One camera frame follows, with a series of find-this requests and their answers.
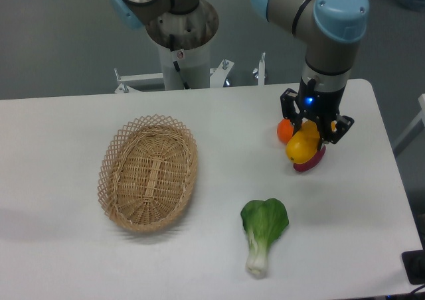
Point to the green bok choy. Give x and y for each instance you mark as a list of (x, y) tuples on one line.
[(263, 221)]

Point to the purple sweet potato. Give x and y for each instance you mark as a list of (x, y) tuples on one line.
[(303, 167)]

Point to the orange fruit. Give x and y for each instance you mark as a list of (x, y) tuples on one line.
[(285, 130)]

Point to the yellow mango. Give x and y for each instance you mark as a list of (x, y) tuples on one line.
[(303, 144)]

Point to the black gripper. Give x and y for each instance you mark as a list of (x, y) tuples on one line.
[(318, 99)]

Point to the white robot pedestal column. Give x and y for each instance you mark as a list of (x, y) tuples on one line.
[(184, 69)]

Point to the white metal base frame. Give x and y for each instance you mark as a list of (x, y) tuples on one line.
[(144, 82)]

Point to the black device at table edge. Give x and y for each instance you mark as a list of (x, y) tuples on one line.
[(414, 266)]

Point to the woven wicker basket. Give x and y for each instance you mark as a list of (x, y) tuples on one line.
[(148, 173)]

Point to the white bracket at right edge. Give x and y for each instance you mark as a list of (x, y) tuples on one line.
[(412, 130)]

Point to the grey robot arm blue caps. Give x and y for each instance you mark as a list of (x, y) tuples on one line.
[(331, 30)]

